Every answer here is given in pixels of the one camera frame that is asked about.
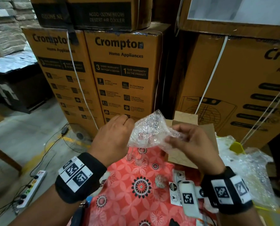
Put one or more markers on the person's right hand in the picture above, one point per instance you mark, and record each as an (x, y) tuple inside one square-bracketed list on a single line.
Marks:
[(201, 148)]

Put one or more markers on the black-white fragile sticker sheet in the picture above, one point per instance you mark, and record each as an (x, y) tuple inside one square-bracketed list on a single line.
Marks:
[(175, 186)]

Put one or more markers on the black wristband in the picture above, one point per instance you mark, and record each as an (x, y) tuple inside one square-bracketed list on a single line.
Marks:
[(81, 176), (227, 193)]

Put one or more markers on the yellow plastic bin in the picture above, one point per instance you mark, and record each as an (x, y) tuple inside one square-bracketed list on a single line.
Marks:
[(236, 147)]

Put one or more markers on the white power strip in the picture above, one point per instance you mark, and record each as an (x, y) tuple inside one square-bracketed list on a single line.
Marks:
[(31, 188)]

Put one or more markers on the tape dispenser with tape roll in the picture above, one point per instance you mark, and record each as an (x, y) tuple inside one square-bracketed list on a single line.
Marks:
[(78, 215)]

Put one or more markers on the pile of white papers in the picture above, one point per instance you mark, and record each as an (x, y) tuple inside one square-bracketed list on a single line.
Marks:
[(10, 61)]

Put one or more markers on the brown plastic chair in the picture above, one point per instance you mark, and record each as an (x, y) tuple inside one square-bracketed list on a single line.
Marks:
[(3, 157)]

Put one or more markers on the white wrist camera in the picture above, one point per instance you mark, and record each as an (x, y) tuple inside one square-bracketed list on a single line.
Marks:
[(189, 197), (104, 178)]

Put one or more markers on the clear drinking glass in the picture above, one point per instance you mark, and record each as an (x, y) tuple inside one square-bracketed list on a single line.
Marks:
[(141, 161), (130, 157)]

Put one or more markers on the small cardboard box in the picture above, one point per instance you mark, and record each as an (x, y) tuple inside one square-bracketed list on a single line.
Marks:
[(185, 117)]

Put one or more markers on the orange floral tablecloth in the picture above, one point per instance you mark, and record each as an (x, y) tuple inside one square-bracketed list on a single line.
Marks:
[(130, 200)]

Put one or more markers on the stack of Crompton cartons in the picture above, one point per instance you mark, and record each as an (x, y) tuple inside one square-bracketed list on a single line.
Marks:
[(126, 77)]

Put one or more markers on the bubble wrap bundle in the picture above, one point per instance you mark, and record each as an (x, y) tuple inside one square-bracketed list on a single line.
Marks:
[(248, 171)]

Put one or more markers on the black power adapter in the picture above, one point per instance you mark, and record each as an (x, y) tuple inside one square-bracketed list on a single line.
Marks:
[(64, 130)]

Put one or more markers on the person's left hand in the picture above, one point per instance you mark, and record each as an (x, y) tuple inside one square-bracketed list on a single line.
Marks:
[(111, 141)]

